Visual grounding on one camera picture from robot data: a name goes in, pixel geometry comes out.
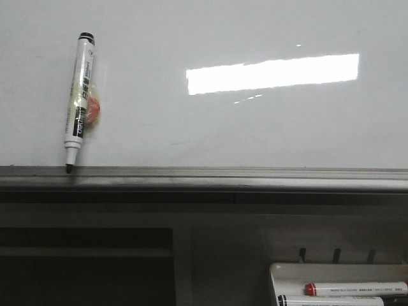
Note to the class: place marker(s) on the red round magnet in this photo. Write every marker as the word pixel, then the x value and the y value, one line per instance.
pixel 94 109

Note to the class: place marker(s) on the white black-ink whiteboard marker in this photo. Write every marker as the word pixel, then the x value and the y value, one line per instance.
pixel 79 98

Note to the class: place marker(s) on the white whiteboard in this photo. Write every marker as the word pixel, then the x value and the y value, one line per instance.
pixel 210 83

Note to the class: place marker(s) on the white marker tray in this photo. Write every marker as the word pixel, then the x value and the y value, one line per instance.
pixel 291 278

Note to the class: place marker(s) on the black capped white marker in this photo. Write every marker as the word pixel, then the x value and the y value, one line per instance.
pixel 290 300

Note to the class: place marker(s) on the red capped white marker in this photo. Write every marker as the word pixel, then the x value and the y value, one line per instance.
pixel 355 288

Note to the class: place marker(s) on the grey whiteboard ledge rail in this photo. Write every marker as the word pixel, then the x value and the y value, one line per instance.
pixel 204 179

